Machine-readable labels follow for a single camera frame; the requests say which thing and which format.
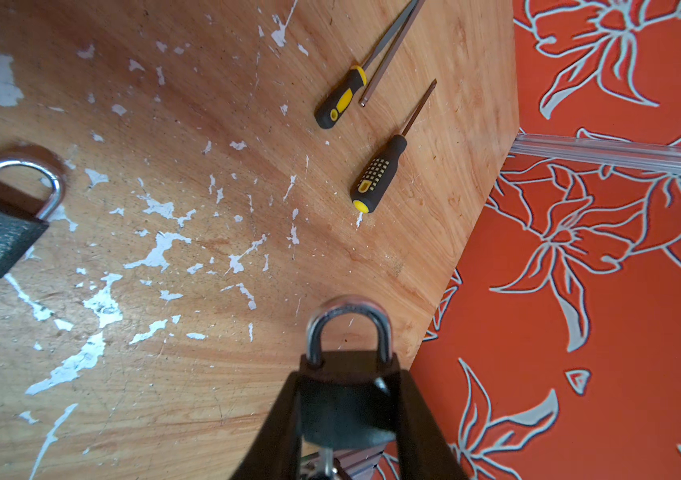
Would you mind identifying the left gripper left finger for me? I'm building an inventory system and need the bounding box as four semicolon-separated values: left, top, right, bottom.
232;372;302;480

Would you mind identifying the yellow black screwdriver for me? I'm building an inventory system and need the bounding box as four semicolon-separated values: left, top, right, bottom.
350;79;437;214

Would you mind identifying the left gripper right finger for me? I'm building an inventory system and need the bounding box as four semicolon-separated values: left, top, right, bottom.
393;370;468;480

